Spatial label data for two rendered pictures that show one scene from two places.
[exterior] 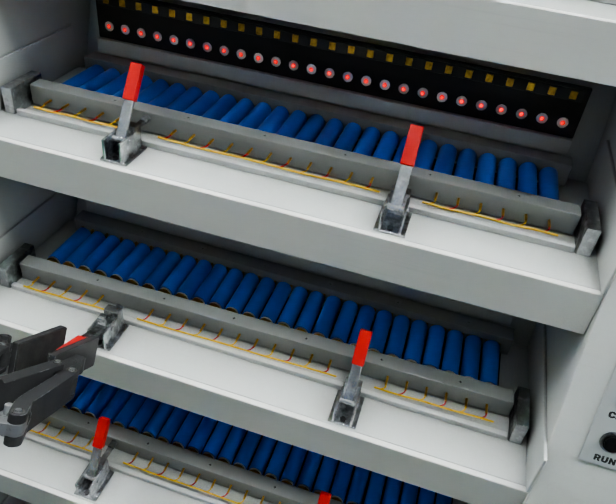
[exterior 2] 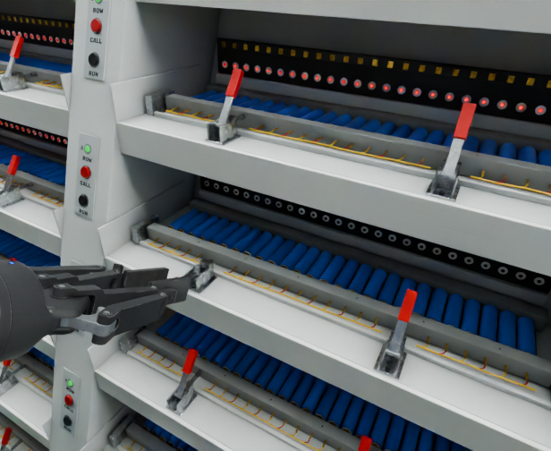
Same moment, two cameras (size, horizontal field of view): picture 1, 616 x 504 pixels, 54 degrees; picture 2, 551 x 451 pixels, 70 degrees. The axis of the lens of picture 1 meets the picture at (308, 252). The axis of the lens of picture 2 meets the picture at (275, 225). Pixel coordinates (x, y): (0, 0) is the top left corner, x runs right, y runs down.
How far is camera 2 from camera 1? 15 cm
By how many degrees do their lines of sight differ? 13
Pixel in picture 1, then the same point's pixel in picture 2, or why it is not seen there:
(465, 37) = (525, 12)
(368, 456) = (410, 407)
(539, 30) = not seen: outside the picture
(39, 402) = (128, 311)
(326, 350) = (374, 309)
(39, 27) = (177, 61)
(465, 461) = (509, 424)
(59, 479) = (156, 395)
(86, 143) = (197, 131)
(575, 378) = not seen: outside the picture
